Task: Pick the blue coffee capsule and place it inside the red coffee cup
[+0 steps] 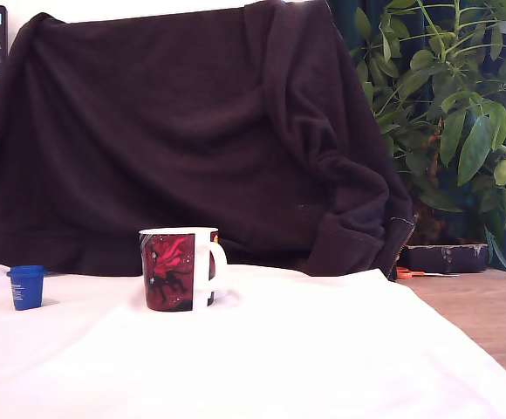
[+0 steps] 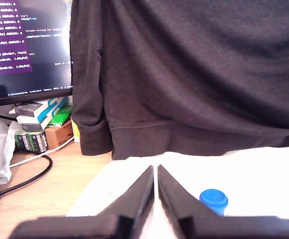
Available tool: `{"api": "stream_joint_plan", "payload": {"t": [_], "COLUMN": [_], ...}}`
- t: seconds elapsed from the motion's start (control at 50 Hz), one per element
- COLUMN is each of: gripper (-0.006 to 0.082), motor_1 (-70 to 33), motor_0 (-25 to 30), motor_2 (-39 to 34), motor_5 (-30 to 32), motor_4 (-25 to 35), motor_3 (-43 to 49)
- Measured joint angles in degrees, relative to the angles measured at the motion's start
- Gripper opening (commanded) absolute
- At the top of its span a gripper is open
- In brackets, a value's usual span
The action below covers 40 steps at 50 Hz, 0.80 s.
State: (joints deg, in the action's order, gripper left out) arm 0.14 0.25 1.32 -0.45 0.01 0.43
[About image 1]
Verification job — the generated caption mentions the blue coffee capsule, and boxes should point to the blue coffee capsule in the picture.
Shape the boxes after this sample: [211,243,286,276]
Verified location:
[6,264,48,312]

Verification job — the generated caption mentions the red printed white mug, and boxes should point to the red printed white mug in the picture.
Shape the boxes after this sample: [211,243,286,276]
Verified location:
[138,226,229,313]

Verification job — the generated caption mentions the black fleece sweater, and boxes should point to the black fleece sweater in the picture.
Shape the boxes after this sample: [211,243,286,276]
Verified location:
[0,0,416,282]

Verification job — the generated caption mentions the white table cloth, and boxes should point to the white table cloth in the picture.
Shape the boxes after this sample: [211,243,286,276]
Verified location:
[0,262,506,419]

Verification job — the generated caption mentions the dark stained planter box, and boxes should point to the dark stained planter box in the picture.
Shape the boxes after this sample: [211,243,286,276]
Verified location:
[402,243,490,274]

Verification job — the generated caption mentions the green leafy house plant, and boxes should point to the green leafy house plant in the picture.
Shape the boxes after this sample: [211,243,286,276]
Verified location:
[349,0,506,272]

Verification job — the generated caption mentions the orange handled scissors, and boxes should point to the orange handled scissors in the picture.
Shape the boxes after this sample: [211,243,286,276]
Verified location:
[395,265,461,281]

